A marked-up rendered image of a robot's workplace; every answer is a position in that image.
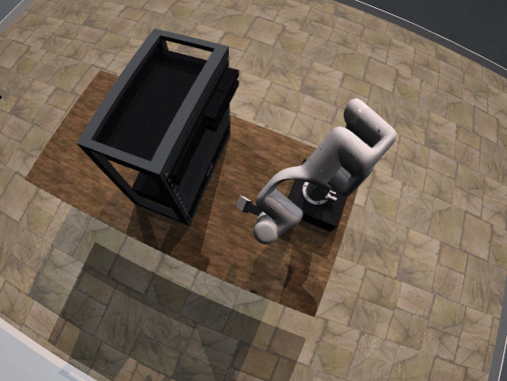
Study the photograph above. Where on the black metal rack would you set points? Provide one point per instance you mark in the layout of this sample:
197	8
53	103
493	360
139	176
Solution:
146	121

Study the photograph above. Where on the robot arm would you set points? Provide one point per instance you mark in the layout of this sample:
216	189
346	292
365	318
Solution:
340	148

